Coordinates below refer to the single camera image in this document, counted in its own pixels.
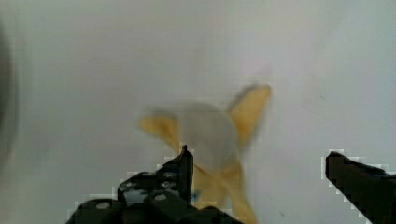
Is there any peeled toy banana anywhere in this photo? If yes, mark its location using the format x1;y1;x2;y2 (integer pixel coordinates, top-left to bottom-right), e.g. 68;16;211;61
140;84;271;224

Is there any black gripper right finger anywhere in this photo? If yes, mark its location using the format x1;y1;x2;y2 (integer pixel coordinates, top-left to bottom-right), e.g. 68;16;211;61
325;151;396;224

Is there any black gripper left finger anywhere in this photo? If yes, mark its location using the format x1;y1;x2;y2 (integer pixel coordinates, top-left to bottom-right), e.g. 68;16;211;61
65;147;243;224

